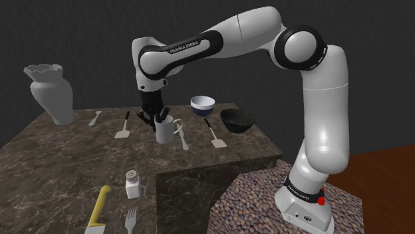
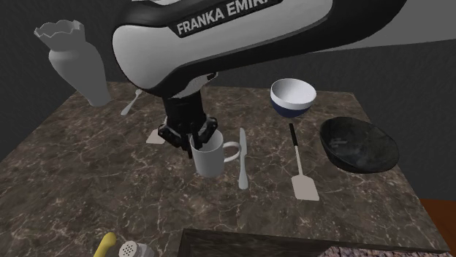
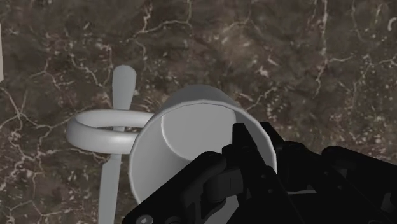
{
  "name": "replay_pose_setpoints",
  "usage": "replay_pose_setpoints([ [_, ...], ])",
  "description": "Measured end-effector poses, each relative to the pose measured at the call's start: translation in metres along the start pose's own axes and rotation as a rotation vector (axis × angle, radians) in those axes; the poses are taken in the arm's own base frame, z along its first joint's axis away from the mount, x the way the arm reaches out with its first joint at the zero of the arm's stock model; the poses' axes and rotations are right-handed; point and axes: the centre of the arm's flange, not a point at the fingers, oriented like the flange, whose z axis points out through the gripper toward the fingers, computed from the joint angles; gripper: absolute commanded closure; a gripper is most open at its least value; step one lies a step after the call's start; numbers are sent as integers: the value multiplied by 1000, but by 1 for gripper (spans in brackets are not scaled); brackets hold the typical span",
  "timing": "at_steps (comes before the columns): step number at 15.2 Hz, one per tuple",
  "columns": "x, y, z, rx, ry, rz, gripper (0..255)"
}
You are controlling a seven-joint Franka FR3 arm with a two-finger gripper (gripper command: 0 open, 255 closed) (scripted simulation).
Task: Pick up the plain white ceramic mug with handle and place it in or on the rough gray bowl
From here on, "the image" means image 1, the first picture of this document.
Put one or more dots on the pebble patterned robot stand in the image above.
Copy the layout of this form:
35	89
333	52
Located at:
256	202

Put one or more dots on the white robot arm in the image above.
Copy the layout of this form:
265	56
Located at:
326	107

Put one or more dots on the black bowl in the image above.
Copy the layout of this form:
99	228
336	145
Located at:
236	120

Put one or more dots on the white mug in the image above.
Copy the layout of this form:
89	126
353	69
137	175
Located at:
165	130

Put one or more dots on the silver fork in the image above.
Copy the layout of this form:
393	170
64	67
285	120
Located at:
130	221

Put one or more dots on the white salt shaker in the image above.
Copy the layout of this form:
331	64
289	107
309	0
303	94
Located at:
133	185

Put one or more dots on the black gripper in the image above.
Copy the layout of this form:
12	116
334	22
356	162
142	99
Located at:
151	101

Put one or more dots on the small silver spoon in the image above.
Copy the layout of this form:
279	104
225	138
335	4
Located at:
94	118

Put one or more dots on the white jagged rim vase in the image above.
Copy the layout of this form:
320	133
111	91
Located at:
52	94

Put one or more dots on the white and blue bowl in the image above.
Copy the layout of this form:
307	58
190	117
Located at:
202	105

